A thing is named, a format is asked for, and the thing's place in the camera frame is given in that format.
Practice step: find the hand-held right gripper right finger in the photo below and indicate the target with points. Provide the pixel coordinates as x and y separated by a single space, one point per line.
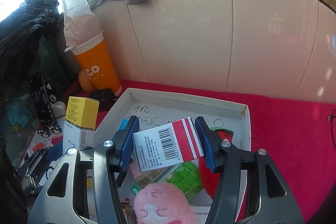
206 140

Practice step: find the white red striped box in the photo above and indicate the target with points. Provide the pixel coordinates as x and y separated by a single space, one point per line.
168 145

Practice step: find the white box blue yellow print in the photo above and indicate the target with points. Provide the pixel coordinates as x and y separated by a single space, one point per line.
199 213

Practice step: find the green snack packet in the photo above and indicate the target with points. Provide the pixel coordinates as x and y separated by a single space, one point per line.
186 176

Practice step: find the black phone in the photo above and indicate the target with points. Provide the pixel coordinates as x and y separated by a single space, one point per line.
39 98

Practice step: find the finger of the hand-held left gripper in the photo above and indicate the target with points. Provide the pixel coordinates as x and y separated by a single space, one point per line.
55 152

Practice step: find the black white cartoon stand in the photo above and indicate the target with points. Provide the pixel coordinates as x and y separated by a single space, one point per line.
59 106

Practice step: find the black plastic bag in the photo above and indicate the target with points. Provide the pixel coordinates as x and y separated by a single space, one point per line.
26 27

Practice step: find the pink plush toy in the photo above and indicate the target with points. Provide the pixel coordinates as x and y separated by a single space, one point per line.
162 203

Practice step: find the dark green cartoon panel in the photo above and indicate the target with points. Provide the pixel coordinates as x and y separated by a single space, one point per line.
18 113

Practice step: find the small pale green box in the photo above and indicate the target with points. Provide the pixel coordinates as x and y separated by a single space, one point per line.
152 176

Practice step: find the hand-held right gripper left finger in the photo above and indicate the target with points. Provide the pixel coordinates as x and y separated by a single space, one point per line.
130 142

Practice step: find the red tablecloth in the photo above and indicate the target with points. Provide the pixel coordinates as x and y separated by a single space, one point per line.
288 148

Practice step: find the white cardboard tray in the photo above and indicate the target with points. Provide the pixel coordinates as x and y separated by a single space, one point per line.
183 106

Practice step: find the red chili plush toy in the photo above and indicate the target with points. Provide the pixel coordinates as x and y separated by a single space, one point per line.
207 182

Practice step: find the crumpled white paper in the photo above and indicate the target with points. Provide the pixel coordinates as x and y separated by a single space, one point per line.
78 19

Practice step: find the black pouch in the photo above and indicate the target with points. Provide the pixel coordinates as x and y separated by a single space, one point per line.
102 98

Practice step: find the orange paper cup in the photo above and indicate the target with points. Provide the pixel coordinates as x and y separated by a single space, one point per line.
97 64

